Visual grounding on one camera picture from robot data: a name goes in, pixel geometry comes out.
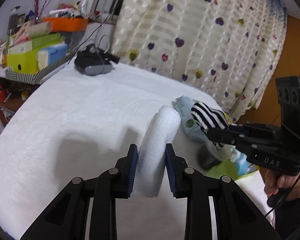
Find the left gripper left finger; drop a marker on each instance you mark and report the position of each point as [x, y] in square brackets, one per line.
[86, 209]

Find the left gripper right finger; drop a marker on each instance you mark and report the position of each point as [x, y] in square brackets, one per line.
[216, 208]

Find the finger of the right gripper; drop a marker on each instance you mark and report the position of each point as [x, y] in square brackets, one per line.
[229, 136]
[236, 127]

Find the striped black white sock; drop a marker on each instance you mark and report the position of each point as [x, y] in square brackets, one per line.
[207, 117]

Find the blue face masks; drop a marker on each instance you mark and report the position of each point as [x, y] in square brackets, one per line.
[240, 161]

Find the white towel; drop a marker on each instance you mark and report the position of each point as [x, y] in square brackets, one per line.
[151, 155]

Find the person's right hand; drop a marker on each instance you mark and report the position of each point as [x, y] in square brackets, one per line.
[272, 184]

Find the clear jar dark contents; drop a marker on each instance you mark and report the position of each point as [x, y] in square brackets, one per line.
[205, 158]

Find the light blue wipes pack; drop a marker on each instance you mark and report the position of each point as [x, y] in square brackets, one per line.
[191, 129]

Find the heart patterned curtain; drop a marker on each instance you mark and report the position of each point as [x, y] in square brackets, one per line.
[226, 48]

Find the striped cardboard tray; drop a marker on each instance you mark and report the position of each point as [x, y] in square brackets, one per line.
[36, 78]

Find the grey black pouch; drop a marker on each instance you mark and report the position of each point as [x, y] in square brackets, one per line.
[93, 61]

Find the lime green shoebox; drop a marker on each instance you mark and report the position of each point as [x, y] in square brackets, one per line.
[22, 58]

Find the blue tissue pack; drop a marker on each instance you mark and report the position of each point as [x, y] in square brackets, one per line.
[51, 54]

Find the orange basket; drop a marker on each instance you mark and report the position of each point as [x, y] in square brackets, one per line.
[67, 24]

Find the black camera box right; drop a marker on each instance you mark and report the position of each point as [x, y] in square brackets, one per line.
[288, 95]

